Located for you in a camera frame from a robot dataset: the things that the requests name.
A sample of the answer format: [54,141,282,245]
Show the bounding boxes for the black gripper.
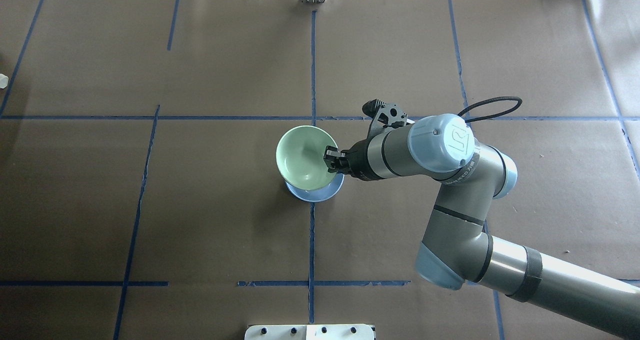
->
[324,146,371,181]

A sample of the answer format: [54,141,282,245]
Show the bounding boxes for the blue bowl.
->
[285,173,345,203]

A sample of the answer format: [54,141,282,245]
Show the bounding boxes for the green bowl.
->
[275,125,338,191]

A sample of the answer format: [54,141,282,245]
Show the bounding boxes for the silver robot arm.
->
[322,113,640,340]

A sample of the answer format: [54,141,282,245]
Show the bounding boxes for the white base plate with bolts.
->
[244,323,377,340]

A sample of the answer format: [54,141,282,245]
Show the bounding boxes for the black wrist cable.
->
[457,96,523,125]

